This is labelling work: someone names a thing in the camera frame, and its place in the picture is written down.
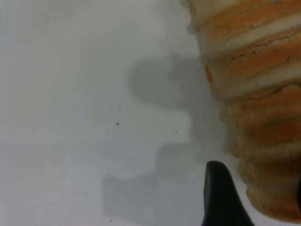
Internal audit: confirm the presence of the ridged orange striped bread roll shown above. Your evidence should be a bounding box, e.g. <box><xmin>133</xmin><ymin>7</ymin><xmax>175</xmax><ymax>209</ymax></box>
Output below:
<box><xmin>182</xmin><ymin>0</ymin><xmax>301</xmax><ymax>221</ymax></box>

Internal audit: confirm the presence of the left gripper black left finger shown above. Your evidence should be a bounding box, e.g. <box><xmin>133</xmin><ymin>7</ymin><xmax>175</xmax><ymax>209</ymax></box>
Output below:
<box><xmin>199</xmin><ymin>161</ymin><xmax>254</xmax><ymax>226</ymax></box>

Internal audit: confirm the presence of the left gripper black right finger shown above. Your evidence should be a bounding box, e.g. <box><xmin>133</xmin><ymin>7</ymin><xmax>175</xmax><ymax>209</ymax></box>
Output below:
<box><xmin>297</xmin><ymin>177</ymin><xmax>301</xmax><ymax>212</ymax></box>

